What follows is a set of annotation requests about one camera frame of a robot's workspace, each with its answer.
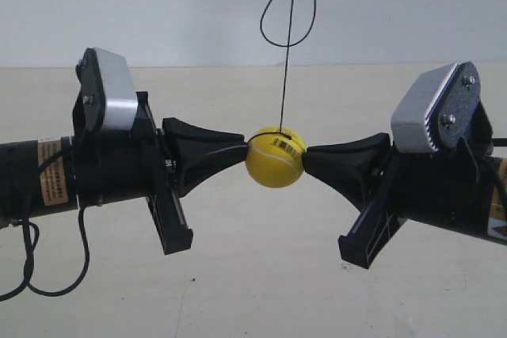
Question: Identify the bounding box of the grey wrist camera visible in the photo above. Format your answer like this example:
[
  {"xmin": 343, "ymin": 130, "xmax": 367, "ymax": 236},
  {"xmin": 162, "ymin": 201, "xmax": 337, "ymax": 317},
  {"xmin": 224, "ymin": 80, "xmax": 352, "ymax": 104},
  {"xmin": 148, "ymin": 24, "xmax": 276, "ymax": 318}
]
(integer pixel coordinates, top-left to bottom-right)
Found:
[
  {"xmin": 391, "ymin": 61, "xmax": 481, "ymax": 154},
  {"xmin": 77, "ymin": 47, "xmax": 138, "ymax": 132}
]

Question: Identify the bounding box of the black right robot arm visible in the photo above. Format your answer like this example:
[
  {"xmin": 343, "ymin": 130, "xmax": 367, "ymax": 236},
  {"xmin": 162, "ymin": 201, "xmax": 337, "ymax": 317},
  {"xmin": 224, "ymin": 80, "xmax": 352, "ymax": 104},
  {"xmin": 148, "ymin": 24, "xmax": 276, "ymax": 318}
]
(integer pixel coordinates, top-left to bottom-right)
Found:
[{"xmin": 303, "ymin": 105, "xmax": 506, "ymax": 269}]

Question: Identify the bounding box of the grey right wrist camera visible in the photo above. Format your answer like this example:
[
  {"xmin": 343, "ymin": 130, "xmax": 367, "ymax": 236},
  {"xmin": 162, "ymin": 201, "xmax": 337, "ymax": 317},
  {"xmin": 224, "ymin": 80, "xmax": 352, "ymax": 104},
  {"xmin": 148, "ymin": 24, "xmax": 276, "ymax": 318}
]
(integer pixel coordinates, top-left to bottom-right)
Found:
[{"xmin": 391, "ymin": 61, "xmax": 481, "ymax": 154}]

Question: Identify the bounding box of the yellow tennis ball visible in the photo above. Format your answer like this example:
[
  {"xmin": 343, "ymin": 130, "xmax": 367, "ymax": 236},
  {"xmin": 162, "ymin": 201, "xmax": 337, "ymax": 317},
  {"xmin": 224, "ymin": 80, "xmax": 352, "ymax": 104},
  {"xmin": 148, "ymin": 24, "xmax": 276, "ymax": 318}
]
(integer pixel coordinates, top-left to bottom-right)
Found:
[{"xmin": 245, "ymin": 126, "xmax": 307, "ymax": 188}]

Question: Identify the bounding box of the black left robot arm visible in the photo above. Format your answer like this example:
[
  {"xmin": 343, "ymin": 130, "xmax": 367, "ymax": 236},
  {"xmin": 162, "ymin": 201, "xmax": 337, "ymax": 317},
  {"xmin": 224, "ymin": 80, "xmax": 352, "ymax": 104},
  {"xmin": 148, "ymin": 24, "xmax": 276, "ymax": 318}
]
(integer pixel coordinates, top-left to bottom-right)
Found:
[{"xmin": 1, "ymin": 91, "xmax": 248, "ymax": 255}]

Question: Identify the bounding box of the black hanging string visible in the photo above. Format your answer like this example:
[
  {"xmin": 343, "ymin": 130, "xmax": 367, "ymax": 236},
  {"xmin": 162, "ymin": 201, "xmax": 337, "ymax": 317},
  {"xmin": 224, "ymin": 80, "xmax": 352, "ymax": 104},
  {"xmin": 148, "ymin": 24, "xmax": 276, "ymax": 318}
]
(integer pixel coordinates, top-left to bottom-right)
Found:
[{"xmin": 260, "ymin": 0, "xmax": 318, "ymax": 135}]

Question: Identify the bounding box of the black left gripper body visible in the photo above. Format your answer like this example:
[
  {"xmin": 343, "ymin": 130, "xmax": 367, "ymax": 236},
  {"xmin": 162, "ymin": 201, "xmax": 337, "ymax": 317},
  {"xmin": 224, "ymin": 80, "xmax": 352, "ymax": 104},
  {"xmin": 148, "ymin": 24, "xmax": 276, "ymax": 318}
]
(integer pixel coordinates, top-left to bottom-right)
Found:
[{"xmin": 72, "ymin": 91, "xmax": 193, "ymax": 255}]

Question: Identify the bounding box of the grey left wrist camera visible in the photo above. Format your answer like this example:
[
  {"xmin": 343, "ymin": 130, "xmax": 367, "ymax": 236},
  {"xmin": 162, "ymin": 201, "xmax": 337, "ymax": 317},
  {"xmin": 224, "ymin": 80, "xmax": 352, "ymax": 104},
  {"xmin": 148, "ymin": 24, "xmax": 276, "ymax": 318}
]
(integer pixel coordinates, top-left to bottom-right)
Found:
[{"xmin": 77, "ymin": 47, "xmax": 138, "ymax": 132}]

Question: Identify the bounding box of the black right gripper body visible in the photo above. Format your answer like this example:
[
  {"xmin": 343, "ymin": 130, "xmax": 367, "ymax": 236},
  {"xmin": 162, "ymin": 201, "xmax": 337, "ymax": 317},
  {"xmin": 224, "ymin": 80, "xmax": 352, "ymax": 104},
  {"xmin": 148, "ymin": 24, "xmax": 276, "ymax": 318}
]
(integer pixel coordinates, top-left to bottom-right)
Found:
[{"xmin": 337, "ymin": 104, "xmax": 495, "ymax": 269}]

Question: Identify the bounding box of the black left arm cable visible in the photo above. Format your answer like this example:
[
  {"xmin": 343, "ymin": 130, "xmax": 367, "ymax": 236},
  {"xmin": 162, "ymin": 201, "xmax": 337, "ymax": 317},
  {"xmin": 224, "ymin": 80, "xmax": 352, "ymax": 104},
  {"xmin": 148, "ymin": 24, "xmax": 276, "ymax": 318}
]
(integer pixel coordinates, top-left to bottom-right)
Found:
[{"xmin": 0, "ymin": 207, "xmax": 90, "ymax": 300}]

